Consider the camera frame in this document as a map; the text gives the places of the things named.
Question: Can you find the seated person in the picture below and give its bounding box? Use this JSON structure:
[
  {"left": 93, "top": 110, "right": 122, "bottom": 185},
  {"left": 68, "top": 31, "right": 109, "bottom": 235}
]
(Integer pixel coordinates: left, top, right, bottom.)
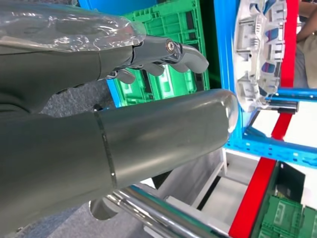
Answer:
[{"left": 294, "top": 0, "right": 317, "bottom": 89}]

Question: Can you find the blue metal shelf rack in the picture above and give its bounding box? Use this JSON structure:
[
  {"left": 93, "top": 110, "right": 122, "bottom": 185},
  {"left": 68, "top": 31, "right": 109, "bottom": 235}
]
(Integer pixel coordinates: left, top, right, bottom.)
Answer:
[{"left": 78, "top": 0, "right": 317, "bottom": 170}]

